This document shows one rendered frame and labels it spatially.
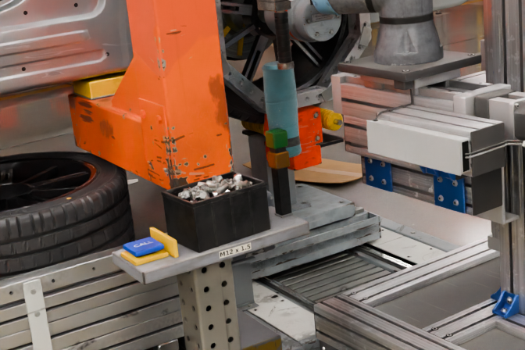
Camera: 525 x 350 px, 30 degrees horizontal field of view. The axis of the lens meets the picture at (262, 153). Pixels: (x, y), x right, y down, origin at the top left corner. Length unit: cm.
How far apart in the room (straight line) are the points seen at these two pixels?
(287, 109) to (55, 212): 69
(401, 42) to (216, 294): 70
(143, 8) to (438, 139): 80
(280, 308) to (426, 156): 98
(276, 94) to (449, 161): 90
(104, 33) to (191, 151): 57
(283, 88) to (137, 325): 74
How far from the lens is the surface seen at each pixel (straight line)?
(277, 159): 228
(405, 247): 312
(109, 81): 280
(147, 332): 251
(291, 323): 267
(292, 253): 297
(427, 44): 212
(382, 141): 200
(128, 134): 255
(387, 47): 212
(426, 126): 194
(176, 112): 231
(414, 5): 211
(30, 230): 244
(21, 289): 235
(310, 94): 287
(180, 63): 230
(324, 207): 308
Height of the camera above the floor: 122
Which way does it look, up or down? 15 degrees down
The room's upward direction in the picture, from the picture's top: 6 degrees counter-clockwise
